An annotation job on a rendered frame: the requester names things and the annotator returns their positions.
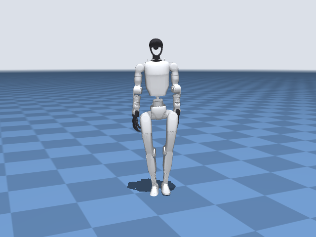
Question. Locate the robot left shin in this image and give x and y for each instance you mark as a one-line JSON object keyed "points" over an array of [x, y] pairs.
{"points": [[167, 163]]}

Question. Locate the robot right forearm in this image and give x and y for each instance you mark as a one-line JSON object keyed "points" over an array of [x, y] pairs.
{"points": [[136, 103]]}

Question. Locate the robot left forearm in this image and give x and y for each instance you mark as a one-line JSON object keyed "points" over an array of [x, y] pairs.
{"points": [[176, 101]]}

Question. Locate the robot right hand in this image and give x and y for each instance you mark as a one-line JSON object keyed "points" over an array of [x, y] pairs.
{"points": [[135, 121]]}

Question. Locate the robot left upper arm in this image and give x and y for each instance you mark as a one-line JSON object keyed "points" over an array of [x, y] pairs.
{"points": [[173, 67]]}

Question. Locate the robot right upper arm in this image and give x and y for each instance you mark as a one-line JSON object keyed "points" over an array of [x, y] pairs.
{"points": [[138, 78]]}

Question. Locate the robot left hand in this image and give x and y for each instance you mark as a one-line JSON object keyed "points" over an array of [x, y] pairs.
{"points": [[178, 113]]}

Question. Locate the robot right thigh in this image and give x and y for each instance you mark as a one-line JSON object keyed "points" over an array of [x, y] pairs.
{"points": [[146, 130]]}

